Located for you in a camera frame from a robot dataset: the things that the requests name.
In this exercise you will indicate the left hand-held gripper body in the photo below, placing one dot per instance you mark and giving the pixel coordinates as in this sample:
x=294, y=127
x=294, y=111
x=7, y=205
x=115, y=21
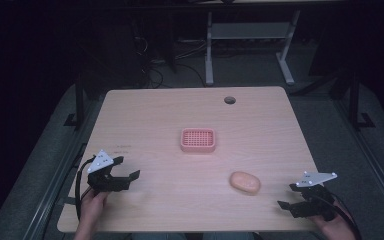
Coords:
x=100, y=181

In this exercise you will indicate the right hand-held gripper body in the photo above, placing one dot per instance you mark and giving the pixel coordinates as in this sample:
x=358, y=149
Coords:
x=316, y=200

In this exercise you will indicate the person's left hand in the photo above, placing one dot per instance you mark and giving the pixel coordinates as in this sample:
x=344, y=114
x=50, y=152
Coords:
x=91, y=208

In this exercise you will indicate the person's right hand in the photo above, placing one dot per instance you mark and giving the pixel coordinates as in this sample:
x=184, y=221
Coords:
x=336, y=228

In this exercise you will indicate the orange oval soap bar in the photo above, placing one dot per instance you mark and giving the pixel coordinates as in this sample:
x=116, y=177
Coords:
x=245, y=183

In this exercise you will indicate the black metal stand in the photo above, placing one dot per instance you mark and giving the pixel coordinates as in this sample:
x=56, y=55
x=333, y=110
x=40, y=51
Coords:
x=79, y=100
x=355, y=100

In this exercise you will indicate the pink slotted soap dish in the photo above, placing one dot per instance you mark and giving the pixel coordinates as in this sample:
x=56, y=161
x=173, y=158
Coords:
x=198, y=140

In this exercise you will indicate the grey metal desk frame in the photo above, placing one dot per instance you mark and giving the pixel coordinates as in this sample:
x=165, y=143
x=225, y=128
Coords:
x=246, y=30

